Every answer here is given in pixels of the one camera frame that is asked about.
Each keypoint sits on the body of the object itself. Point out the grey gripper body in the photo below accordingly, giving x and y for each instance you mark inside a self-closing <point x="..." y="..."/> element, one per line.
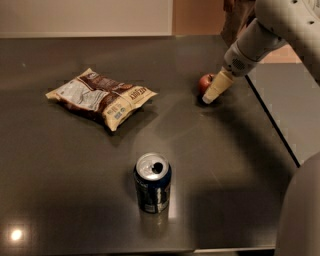
<point x="236" y="62"/>

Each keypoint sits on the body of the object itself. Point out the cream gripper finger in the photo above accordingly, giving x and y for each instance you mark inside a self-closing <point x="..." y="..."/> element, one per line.
<point x="217" y="84"/>

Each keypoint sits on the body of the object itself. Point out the red apple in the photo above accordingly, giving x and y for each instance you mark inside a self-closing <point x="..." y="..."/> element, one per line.
<point x="204" y="82"/>

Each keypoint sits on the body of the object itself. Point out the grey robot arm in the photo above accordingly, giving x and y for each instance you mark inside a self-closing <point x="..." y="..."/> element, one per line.
<point x="296" y="96"/>

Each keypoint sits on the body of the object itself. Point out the blue pepsi can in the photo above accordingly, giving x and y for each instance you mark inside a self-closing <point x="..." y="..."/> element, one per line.
<point x="152" y="175"/>

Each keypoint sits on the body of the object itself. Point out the person legs in khaki trousers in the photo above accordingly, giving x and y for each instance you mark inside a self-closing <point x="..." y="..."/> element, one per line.
<point x="238" y="14"/>

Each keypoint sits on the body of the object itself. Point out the brown and cream snack bag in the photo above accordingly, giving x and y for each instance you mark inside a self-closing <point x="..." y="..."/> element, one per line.
<point x="101" y="98"/>

